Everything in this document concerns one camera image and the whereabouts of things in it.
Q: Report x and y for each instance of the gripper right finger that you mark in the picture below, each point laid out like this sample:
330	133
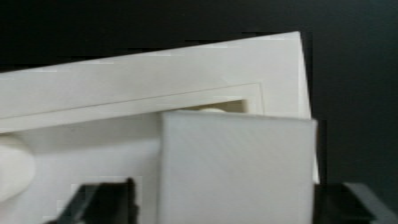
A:
349	205

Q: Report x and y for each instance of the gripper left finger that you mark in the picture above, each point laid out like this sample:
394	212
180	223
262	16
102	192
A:
102	205

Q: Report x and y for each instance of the white table leg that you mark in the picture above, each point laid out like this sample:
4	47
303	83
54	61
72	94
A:
237	169

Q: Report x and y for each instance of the white square tabletop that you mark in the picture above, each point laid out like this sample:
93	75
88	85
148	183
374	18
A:
81	116

